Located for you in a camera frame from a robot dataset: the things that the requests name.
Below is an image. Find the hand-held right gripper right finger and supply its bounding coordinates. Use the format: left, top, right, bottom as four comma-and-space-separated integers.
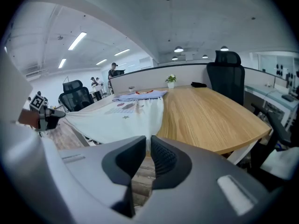
135, 135, 267, 224

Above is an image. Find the tall black office chair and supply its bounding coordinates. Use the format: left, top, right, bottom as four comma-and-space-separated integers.
206, 50, 246, 107

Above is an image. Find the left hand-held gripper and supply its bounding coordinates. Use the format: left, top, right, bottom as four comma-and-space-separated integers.
29, 93, 66, 132

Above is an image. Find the white shirt with blue sleeves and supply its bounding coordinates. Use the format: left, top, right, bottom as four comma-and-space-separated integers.
64, 90, 168, 147

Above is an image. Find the white desk leg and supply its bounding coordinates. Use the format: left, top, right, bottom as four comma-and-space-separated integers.
226, 139, 259, 165

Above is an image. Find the glass-topped white desk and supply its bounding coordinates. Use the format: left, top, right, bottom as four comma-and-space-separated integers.
244, 83, 299, 130

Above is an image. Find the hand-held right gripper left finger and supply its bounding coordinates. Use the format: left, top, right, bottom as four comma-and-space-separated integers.
58, 135, 147, 218

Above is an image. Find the person's left forearm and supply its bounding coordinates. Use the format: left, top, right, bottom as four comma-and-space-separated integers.
17, 108, 40, 129

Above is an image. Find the white-flowered plant in white pot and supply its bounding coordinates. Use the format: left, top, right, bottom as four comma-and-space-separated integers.
165, 74, 177, 89

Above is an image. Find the white cloth sheet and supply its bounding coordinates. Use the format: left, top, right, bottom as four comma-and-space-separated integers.
260, 146, 299, 181

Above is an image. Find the black mesh office chair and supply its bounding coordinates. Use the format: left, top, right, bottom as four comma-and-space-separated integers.
58, 79, 95, 113

